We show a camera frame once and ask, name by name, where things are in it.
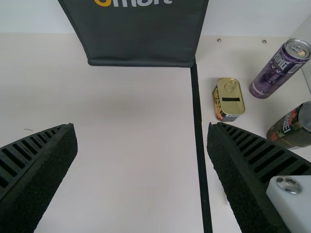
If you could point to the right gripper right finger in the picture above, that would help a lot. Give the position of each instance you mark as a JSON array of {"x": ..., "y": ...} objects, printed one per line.
[{"x": 245, "y": 174}]

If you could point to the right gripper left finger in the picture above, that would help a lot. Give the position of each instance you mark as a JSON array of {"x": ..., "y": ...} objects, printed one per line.
[{"x": 36, "y": 165}]

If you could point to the black strip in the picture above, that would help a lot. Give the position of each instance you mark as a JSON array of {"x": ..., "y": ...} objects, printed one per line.
[{"x": 198, "y": 121}]

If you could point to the rectangular gold tin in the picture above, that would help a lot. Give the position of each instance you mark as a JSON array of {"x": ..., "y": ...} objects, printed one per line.
[{"x": 230, "y": 99}]

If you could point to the purple can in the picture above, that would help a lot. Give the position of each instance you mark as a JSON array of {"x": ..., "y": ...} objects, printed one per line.
[{"x": 272, "y": 72}]

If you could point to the dark grey bag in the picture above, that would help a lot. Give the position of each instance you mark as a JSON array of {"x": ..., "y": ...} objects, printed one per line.
[{"x": 141, "y": 31}]

